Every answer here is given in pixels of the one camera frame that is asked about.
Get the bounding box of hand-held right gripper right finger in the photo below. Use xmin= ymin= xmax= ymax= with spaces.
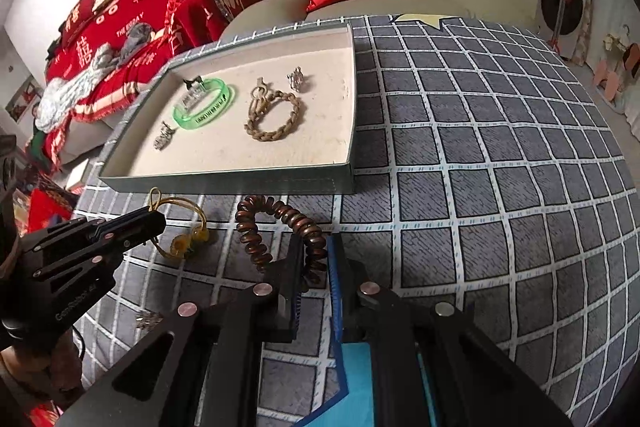
xmin=327 ymin=232 xmax=576 ymax=427

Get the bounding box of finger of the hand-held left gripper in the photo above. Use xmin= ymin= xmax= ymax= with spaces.
xmin=20 ymin=208 xmax=167 ymax=280

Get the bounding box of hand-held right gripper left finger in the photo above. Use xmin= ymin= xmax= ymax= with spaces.
xmin=62 ymin=232 xmax=308 ymax=427

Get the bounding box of brown spiral hair tie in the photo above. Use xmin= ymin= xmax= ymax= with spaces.
xmin=235 ymin=196 xmax=328 ymax=285

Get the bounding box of yellow hair tie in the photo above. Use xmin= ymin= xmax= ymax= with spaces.
xmin=148 ymin=187 xmax=210 ymax=260

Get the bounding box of long silver hair clip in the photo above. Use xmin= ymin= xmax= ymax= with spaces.
xmin=154 ymin=121 xmax=175 ymax=152

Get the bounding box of grey tray with beige lining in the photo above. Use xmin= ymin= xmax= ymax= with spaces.
xmin=97 ymin=23 xmax=357 ymax=195

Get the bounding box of brown braided bracelet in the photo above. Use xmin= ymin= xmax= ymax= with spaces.
xmin=244 ymin=89 xmax=301 ymax=142

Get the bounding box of green translucent bangle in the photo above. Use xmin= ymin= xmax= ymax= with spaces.
xmin=172 ymin=77 xmax=240 ymax=130

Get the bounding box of person's left forearm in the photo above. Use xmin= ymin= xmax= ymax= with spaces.
xmin=0 ymin=337 xmax=86 ymax=413

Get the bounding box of red gift bag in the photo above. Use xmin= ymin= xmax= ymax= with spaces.
xmin=27 ymin=187 xmax=76 ymax=233

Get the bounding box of blue paper star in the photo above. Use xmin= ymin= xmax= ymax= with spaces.
xmin=295 ymin=341 xmax=436 ymax=427

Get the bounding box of green cloth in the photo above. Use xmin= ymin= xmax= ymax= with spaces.
xmin=27 ymin=104 xmax=56 ymax=158

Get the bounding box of white knitted blanket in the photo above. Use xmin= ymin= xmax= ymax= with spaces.
xmin=35 ymin=67 xmax=108 ymax=132

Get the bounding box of light grey garment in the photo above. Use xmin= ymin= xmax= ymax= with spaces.
xmin=90 ymin=44 xmax=118 ymax=72

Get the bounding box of dark grey garment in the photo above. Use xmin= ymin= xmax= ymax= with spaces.
xmin=117 ymin=23 xmax=153 ymax=65

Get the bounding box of red lettered pillow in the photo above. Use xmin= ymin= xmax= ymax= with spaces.
xmin=60 ymin=0 xmax=113 ymax=42

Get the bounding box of red fringed cushion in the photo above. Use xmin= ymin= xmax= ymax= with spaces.
xmin=161 ymin=0 xmax=211 ymax=52

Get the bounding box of yellow paper star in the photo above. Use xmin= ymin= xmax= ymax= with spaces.
xmin=392 ymin=13 xmax=449 ymax=32

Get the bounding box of slipper rack with slippers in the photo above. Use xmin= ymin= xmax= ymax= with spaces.
xmin=592 ymin=24 xmax=640 ymax=115

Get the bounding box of red mop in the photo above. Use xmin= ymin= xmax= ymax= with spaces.
xmin=547 ymin=0 xmax=576 ymax=58

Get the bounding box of floral folded board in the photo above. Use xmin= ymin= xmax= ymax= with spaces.
xmin=575 ymin=0 xmax=598 ymax=62

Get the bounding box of standing red photo frame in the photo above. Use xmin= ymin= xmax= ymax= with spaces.
xmin=5 ymin=77 xmax=43 ymax=122

